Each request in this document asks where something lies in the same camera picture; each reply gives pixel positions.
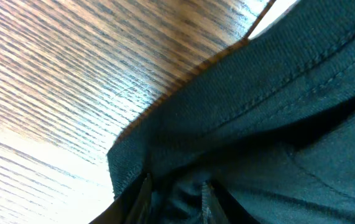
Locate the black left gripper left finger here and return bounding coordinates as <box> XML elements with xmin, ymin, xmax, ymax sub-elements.
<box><xmin>90</xmin><ymin>173</ymin><xmax>152</xmax><ymax>224</ymax></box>

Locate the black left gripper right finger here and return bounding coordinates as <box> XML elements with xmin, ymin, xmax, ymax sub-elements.
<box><xmin>203</xmin><ymin>180</ymin><xmax>258</xmax><ymax>224</ymax></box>

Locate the black t-shirt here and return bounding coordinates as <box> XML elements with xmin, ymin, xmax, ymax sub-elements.
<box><xmin>108</xmin><ymin>0</ymin><xmax>355</xmax><ymax>223</ymax></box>

